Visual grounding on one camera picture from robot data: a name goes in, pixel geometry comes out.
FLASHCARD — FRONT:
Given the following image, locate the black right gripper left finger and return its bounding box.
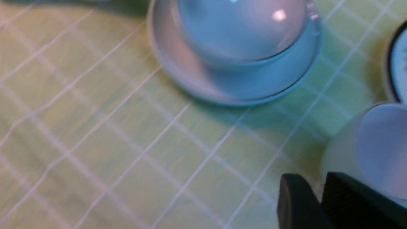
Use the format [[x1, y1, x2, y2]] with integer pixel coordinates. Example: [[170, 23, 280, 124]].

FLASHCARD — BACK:
[[277, 173, 331, 229]]

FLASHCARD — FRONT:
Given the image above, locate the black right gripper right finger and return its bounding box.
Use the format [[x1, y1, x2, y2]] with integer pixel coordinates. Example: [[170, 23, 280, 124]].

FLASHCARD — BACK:
[[321, 172, 407, 229]]

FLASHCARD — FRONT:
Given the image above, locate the plain white cup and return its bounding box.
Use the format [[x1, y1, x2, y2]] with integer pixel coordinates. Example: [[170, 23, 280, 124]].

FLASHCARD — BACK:
[[320, 103, 407, 205]]

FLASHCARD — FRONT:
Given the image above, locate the plain white bowl thin rim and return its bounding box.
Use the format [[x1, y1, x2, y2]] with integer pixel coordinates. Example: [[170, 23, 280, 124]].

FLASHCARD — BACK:
[[170, 0, 319, 66]]

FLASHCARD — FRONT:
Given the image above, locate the plain white plate thin rim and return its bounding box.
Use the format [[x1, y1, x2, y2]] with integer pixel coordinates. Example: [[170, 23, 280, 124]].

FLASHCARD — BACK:
[[147, 0, 322, 106]]

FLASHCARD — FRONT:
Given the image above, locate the white plate with cartoon figures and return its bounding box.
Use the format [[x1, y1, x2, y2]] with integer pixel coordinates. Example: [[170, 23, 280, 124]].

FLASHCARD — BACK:
[[382, 21, 407, 103]]

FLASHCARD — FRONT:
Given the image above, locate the light green checkered tablecloth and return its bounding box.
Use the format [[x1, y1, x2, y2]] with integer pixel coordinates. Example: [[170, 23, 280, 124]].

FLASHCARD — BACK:
[[0, 0, 406, 229]]

